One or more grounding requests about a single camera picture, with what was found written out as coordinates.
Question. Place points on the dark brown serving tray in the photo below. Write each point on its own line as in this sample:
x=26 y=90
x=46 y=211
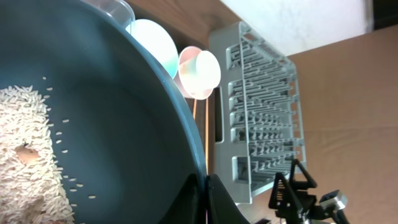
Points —
x=200 y=123

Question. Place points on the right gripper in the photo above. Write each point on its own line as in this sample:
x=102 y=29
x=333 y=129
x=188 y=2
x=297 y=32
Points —
x=308 y=208

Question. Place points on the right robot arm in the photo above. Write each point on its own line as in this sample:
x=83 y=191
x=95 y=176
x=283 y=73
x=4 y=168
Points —
x=300 y=179

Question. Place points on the wooden chopstick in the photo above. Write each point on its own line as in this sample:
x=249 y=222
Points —
x=194 y=109
x=207 y=134

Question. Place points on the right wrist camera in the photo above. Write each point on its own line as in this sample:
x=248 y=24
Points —
x=334 y=200

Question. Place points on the light blue bowl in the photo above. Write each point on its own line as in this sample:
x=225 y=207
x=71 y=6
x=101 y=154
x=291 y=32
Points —
x=157 y=41

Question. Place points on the white rice leftovers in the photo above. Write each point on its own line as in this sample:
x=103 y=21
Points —
x=31 y=179

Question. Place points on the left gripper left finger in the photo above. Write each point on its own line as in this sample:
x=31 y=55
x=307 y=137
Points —
x=188 y=206

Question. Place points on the dark blue plate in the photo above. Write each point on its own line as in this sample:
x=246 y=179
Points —
x=127 y=135

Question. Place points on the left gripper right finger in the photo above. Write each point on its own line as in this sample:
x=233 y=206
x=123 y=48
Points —
x=220 y=207

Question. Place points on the grey dishwasher rack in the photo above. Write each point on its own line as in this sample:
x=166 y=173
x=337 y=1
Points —
x=258 y=113

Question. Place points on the clear plastic waste bin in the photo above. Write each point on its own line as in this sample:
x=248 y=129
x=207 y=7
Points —
x=119 y=10

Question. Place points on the cream white cup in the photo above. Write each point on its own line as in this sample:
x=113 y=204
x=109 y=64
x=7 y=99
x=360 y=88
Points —
x=198 y=72

